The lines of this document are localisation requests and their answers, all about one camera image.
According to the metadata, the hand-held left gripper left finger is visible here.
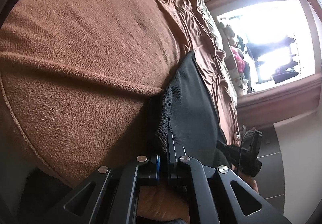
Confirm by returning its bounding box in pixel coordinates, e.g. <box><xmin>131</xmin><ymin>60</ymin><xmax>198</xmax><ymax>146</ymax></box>
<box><xmin>33</xmin><ymin>99</ymin><xmax>161</xmax><ymax>224</ymax></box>

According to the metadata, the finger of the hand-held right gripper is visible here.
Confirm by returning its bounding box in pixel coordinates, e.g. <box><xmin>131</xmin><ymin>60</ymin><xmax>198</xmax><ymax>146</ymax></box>
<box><xmin>216</xmin><ymin>140</ymin><xmax>239</xmax><ymax>161</ymax></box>

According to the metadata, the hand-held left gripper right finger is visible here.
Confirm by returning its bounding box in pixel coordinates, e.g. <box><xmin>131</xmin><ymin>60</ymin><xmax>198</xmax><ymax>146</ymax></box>
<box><xmin>167</xmin><ymin>131</ymin><xmax>292</xmax><ymax>224</ymax></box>

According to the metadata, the black t-shirt patterned trim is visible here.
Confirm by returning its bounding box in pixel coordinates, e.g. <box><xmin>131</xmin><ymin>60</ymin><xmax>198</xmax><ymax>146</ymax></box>
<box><xmin>154</xmin><ymin>50</ymin><xmax>235</xmax><ymax>164</ymax></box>

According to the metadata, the person's right forearm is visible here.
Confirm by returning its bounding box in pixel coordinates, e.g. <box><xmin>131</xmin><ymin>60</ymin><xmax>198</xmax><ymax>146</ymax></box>
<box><xmin>239</xmin><ymin>172</ymin><xmax>260</xmax><ymax>194</ymax></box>

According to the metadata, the hanging dark garment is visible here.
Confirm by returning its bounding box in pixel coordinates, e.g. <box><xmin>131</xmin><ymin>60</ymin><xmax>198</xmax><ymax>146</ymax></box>
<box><xmin>245</xmin><ymin>35</ymin><xmax>295</xmax><ymax>61</ymax></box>
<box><xmin>273</xmin><ymin>69</ymin><xmax>298</xmax><ymax>83</ymax></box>

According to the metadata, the pink plush toy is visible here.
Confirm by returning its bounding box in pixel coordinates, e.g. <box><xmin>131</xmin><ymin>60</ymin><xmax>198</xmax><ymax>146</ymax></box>
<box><xmin>231</xmin><ymin>46</ymin><xmax>246</xmax><ymax>73</ymax></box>

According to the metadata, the beige plush toy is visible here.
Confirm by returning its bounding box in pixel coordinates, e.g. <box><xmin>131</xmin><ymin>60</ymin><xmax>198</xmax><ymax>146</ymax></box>
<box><xmin>219</xmin><ymin>23</ymin><xmax>239</xmax><ymax>43</ymax></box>

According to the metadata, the brown blanket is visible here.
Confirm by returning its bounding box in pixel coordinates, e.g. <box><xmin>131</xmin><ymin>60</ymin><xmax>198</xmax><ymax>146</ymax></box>
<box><xmin>0</xmin><ymin>0</ymin><xmax>239</xmax><ymax>222</ymax></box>

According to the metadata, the window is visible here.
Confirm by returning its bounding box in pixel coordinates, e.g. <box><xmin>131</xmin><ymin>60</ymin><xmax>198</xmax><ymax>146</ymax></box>
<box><xmin>216</xmin><ymin>0</ymin><xmax>316</xmax><ymax>92</ymax></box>

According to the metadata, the cream duvet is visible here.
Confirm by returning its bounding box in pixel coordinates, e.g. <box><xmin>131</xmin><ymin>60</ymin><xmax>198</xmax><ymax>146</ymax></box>
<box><xmin>181</xmin><ymin>0</ymin><xmax>227</xmax><ymax>51</ymax></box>

